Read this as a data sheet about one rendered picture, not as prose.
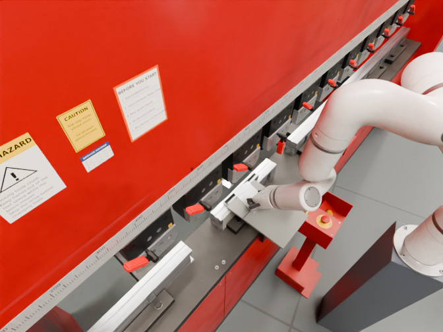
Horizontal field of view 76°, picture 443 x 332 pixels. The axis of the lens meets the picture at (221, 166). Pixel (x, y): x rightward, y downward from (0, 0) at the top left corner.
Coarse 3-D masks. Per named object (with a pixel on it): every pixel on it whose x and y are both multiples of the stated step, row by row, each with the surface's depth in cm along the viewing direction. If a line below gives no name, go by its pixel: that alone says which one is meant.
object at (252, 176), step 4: (252, 172) 123; (248, 176) 122; (252, 176) 123; (256, 176) 122; (244, 180) 120; (248, 180) 121; (252, 180) 120; (240, 184) 119; (232, 192) 116; (228, 196) 115; (232, 196) 116; (224, 200) 114; (228, 200) 115; (224, 204) 116; (228, 204) 113
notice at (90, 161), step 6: (102, 144) 45; (108, 144) 46; (96, 150) 45; (102, 150) 46; (108, 150) 47; (84, 156) 44; (90, 156) 44; (96, 156) 45; (102, 156) 46; (108, 156) 47; (84, 162) 44; (90, 162) 45; (96, 162) 46; (102, 162) 47; (90, 168) 46
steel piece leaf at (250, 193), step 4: (252, 188) 117; (244, 192) 116; (248, 192) 116; (252, 192) 116; (256, 192) 116; (240, 196) 115; (244, 196) 115; (248, 196) 115; (252, 196) 115; (244, 200) 113; (248, 204) 112; (256, 208) 109; (252, 212) 110
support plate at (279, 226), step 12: (240, 204) 112; (240, 216) 109; (252, 216) 109; (264, 216) 109; (276, 216) 109; (288, 216) 109; (300, 216) 109; (264, 228) 106; (276, 228) 106; (288, 228) 106; (276, 240) 102; (288, 240) 103
